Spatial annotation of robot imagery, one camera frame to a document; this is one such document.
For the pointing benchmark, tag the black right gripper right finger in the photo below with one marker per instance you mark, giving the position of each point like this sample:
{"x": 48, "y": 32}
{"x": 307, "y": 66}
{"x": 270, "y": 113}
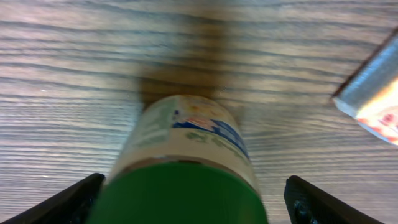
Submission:
{"x": 307, "y": 204}

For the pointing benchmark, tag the green lid jar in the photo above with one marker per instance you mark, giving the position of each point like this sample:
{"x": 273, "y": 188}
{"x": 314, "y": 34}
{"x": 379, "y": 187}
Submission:
{"x": 184, "y": 163}

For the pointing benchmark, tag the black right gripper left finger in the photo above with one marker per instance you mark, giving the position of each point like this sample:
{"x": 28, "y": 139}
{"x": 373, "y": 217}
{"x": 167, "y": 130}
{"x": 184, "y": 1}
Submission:
{"x": 70, "y": 206}

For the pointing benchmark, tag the orange tissue pack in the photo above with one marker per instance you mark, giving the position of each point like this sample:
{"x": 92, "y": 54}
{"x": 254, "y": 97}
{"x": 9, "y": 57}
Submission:
{"x": 370, "y": 94}

